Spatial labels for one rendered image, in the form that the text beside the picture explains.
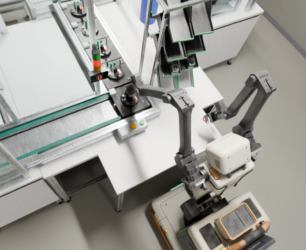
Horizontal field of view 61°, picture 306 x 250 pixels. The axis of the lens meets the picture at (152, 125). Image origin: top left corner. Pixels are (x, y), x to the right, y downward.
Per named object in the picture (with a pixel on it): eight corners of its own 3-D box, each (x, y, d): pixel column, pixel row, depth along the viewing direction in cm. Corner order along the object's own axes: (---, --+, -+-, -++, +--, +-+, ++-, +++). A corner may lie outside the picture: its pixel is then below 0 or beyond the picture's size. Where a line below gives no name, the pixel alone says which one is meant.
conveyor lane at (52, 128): (150, 112, 200) (152, 105, 192) (40, 157, 173) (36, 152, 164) (133, 85, 210) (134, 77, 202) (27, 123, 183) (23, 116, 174)
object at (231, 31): (232, 64, 354) (264, 10, 278) (163, 91, 317) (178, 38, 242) (204, 31, 377) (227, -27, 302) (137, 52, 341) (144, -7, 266)
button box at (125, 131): (147, 128, 189) (148, 124, 183) (121, 140, 182) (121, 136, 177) (143, 121, 191) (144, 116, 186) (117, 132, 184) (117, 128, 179)
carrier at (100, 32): (109, 37, 219) (108, 26, 208) (82, 45, 211) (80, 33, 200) (97, 19, 227) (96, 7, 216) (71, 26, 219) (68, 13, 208)
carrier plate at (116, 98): (152, 106, 192) (152, 104, 190) (122, 118, 184) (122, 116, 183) (136, 82, 201) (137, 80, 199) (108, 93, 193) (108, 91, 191)
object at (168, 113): (222, 100, 219) (223, 98, 216) (44, 179, 169) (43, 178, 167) (144, -5, 268) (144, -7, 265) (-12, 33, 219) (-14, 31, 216)
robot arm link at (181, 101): (180, 104, 116) (198, 96, 119) (163, 92, 125) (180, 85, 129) (182, 171, 143) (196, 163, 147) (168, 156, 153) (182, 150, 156)
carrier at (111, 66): (136, 81, 201) (137, 70, 190) (107, 91, 193) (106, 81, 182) (122, 58, 210) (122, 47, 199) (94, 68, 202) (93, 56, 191)
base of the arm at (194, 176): (189, 186, 141) (206, 177, 145) (185, 173, 139) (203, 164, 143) (181, 181, 149) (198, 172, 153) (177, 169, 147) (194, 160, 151)
